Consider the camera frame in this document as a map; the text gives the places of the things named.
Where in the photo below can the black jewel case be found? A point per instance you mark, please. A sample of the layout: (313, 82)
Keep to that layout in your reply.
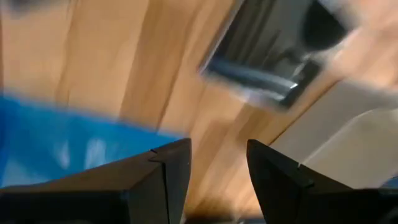
(264, 46)

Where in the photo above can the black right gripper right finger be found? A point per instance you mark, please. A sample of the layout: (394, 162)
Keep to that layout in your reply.
(304, 199)

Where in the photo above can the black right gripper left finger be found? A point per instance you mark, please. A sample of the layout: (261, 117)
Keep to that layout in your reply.
(93, 193)

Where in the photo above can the blue jewel case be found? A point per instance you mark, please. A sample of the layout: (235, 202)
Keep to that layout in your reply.
(62, 137)

